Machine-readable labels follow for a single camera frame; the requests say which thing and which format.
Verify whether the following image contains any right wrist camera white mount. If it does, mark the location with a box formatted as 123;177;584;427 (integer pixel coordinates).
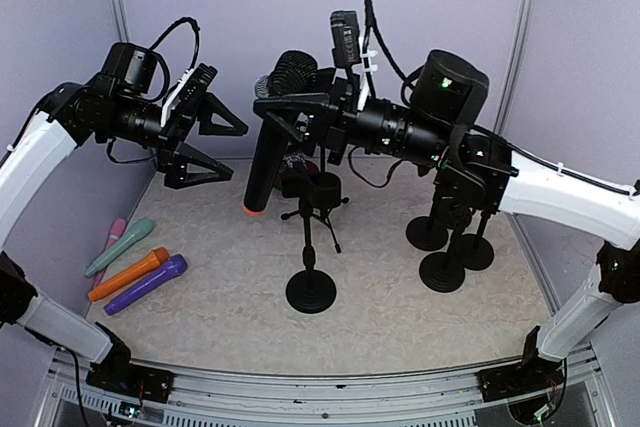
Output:
329;10;377;111

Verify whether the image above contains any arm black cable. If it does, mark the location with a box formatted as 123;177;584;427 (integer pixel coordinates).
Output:
147;16;202;103
362;0;640;198

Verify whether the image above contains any teal toy microphone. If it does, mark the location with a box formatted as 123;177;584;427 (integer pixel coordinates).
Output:
84;219;155;278

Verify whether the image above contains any black round-base mic stand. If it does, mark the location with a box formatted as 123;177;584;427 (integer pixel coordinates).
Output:
280;171;344;316

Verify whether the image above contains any red floral plate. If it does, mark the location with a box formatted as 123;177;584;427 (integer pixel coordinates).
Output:
305;160;320;175

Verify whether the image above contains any black stand for teal mic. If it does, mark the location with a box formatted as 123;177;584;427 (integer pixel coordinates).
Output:
455;211;494;271

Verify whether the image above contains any glitter silver-head microphone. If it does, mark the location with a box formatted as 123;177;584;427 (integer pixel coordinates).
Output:
254;73;314;173

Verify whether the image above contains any pink toy microphone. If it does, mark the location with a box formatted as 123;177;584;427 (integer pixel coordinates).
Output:
92;218;127;288

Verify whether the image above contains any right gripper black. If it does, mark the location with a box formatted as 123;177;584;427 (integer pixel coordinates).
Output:
252;64;452;166

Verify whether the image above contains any black tripod mic stand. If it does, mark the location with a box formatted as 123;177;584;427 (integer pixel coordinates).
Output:
274;155;350;254

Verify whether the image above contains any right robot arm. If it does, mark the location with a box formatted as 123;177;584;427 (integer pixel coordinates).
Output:
243;50;639;391

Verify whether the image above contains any orange toy microphone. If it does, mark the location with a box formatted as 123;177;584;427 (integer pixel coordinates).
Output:
88;247;170;302

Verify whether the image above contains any black stand for orange mic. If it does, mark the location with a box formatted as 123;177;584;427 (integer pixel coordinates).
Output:
405;187;449;252

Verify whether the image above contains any aluminium frame post right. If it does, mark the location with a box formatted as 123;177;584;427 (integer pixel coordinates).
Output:
493;0;535;135

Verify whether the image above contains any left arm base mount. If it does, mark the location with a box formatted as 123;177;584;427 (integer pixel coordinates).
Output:
86;363;174;404

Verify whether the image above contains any aluminium front rail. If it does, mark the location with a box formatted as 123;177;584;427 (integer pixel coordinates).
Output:
34;341;616;427

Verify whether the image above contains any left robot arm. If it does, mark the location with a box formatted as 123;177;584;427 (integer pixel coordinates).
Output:
1;42;248;392

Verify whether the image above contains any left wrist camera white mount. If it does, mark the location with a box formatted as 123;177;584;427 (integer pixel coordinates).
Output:
160;63;218;128

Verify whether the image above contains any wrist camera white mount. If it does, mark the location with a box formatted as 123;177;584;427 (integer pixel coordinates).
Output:
160;63;218;128
329;10;377;111

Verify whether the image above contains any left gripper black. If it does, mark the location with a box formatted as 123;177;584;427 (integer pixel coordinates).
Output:
98;89;247;187

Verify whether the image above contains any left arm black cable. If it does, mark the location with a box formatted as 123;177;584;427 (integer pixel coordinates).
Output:
147;16;202;103

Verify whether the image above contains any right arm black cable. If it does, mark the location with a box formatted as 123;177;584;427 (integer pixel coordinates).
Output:
362;0;640;198

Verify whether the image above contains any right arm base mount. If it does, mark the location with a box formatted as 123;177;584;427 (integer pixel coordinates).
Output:
477;361;566;402

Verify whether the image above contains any black microphone orange tip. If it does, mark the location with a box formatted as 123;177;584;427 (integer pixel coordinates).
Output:
243;50;318;216

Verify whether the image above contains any purple-head microphone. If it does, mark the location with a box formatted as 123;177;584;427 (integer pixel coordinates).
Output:
104;254;188;316

